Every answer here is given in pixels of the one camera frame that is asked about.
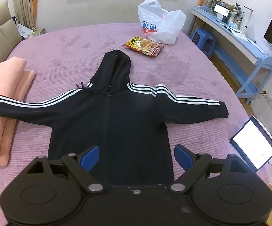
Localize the black hoodie with white stripes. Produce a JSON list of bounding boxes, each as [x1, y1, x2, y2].
[[0, 50, 229, 186]]

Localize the small lit screen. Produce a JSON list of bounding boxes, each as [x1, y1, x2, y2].
[[213, 3, 231, 18]]

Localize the yellow red snack packet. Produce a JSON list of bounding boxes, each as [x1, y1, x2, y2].
[[123, 36, 165, 57]]

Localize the blue desk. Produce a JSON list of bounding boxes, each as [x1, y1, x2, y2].
[[191, 6, 272, 104]]

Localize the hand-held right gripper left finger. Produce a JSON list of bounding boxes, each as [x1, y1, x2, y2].
[[27, 145, 105, 193]]

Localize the pink folded blanket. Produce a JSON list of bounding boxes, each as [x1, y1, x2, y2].
[[0, 56, 36, 167]]

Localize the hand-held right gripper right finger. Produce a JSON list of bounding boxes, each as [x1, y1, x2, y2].
[[168, 144, 247, 193]]

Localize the white paper bag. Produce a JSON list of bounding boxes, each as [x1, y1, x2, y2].
[[16, 24, 36, 39]]

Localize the flower bouquet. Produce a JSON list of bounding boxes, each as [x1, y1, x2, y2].
[[230, 2, 244, 26]]

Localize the papers on desk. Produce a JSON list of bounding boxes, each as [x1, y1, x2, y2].
[[227, 25, 247, 39]]

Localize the purple quilted bedspread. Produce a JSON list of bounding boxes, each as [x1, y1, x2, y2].
[[0, 23, 272, 226]]

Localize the tablet with white screen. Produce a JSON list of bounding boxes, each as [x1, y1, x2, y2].
[[229, 115, 272, 174]]

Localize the blue plastic stool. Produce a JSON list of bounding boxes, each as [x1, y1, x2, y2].
[[190, 27, 217, 58]]

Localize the white plastic bag cartoon face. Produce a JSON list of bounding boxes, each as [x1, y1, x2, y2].
[[137, 0, 187, 45]]

